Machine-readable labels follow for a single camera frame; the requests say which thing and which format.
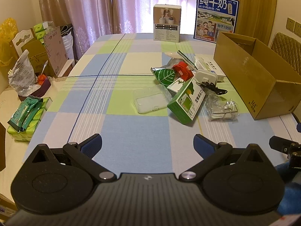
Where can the dark brown tray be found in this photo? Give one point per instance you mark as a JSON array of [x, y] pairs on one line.
[[44, 87]]

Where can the white carved chair back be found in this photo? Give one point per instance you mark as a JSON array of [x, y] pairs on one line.
[[21, 37]]

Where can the plain brown cardboard box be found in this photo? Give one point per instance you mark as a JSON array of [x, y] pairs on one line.
[[35, 54]]

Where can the blue milk carton box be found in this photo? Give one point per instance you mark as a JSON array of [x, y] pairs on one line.
[[216, 16]]

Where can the sheer pink curtain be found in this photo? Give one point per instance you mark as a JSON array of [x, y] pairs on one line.
[[94, 9]]

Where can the white plug adapter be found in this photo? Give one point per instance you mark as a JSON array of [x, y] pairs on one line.
[[205, 76]]

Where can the green leaf-print packet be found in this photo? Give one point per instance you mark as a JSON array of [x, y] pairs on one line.
[[165, 76]]

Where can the clear plastic case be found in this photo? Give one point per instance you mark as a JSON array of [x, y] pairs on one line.
[[150, 100]]

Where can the checked tablecloth desktop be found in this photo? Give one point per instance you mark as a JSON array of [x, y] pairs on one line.
[[131, 131]]

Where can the dark green packets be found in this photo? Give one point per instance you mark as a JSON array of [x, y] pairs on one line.
[[23, 113]]

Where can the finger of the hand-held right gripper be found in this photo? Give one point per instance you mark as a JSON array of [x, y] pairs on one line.
[[278, 143], [299, 127]]

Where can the person's blue clothing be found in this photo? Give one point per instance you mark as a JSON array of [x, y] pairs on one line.
[[291, 188]]

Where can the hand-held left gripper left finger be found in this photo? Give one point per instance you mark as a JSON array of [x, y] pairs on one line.
[[93, 144]]

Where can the light green tissue pack stack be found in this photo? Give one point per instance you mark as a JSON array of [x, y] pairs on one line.
[[18, 135]]

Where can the clear zip bag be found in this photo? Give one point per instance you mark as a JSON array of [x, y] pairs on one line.
[[174, 56]]

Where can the metal spoon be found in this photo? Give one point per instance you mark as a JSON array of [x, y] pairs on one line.
[[44, 67]]

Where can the quilted beige chair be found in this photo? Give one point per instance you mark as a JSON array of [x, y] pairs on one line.
[[289, 44]]

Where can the white green-striped medicine box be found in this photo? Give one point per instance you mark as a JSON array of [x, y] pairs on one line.
[[209, 64]]

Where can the yellow plastic bag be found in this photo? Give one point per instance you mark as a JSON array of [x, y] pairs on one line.
[[7, 40]]

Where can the brown cardboard flap box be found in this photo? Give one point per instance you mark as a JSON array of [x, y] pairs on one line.
[[55, 49]]

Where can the printed white plastic bag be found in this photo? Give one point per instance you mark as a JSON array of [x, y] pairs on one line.
[[22, 75]]

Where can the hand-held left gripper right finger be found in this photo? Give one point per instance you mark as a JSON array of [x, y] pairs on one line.
[[202, 144]]

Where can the green tissue packs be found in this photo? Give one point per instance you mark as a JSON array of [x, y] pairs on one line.
[[38, 28]]

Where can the white humidifier product box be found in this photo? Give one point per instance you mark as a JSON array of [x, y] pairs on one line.
[[167, 28]]

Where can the green medicine box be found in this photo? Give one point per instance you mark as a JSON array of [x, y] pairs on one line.
[[188, 103]]

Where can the red packet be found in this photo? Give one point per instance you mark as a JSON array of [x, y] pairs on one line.
[[184, 70]]

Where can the small orange item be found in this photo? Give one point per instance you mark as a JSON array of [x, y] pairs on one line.
[[41, 79]]

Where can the small white medicine box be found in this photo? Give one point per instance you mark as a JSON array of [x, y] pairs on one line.
[[175, 88]]

